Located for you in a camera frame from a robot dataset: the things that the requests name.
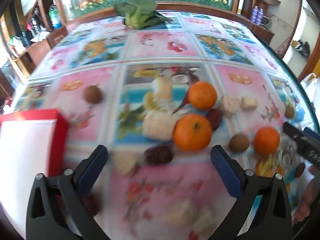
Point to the wooden cabinet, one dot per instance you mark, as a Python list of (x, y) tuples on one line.
[(37, 48)]

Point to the green bok choy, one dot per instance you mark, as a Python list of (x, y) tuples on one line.
[(137, 7)]

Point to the purple bottle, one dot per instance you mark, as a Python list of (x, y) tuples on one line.
[(255, 13), (261, 15)]

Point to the brown longan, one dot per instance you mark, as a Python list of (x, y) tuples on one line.
[(239, 143), (289, 111), (93, 94)]

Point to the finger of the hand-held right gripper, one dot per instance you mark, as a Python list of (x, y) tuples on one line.
[(300, 142), (311, 132)]

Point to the person's right hand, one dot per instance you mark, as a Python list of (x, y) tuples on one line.
[(308, 202)]

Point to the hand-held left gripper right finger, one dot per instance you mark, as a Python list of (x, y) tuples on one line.
[(225, 172)]

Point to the red-rimmed white tray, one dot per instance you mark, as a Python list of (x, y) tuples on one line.
[(25, 155)]

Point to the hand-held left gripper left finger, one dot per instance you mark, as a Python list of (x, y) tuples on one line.
[(92, 172)]

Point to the brown cookie piece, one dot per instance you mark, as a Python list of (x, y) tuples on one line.
[(125, 163)]

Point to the orange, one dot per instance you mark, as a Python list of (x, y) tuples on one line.
[(267, 140), (202, 95), (192, 132)]

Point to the wooden side table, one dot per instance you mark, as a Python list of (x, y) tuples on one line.
[(262, 33)]

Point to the green water bottle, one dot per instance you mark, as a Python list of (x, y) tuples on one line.
[(54, 17)]

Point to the fruit-printed tablecloth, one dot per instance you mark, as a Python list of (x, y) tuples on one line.
[(155, 45)]

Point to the red date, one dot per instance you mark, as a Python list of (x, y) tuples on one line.
[(300, 171), (93, 206), (214, 118), (158, 154)]

